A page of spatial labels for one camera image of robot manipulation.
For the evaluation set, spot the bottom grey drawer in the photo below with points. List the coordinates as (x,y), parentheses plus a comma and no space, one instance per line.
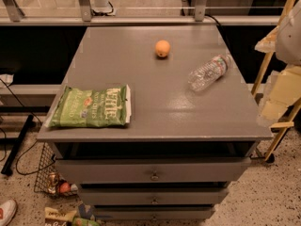
(152,213)

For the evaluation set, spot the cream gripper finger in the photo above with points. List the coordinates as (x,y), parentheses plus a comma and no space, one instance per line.
(268,43)
(280,92)

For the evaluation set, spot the black metal floor bar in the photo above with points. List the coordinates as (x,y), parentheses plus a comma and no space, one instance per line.
(16,143)

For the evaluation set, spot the middle grey drawer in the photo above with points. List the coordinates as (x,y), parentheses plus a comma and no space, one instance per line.
(152,196)

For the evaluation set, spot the green jalapeno chip bag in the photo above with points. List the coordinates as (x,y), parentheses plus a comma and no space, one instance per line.
(78,108)

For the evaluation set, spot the tan snack bag on floor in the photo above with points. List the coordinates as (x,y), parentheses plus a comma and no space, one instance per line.
(54,217)

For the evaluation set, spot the grey drawer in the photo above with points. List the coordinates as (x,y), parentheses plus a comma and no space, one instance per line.
(152,213)
(138,171)
(152,196)

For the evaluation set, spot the black wire basket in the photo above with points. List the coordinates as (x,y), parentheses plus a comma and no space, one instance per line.
(48,178)

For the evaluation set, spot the clear plastic water bottle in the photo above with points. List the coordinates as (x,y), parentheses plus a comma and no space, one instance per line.
(206,74)

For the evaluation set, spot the white sneaker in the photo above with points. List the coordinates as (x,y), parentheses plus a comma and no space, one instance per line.
(7,212)

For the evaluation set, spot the top grey drawer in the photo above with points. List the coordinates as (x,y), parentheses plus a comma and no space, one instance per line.
(138,171)

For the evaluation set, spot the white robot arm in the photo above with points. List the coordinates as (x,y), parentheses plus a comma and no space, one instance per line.
(288,43)

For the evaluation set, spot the grey drawer cabinet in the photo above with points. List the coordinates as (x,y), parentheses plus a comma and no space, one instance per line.
(169,121)

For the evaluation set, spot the red can in basket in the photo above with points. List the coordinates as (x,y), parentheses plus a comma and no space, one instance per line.
(64,187)

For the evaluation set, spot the orange fruit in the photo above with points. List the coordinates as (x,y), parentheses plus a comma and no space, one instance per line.
(162,48)

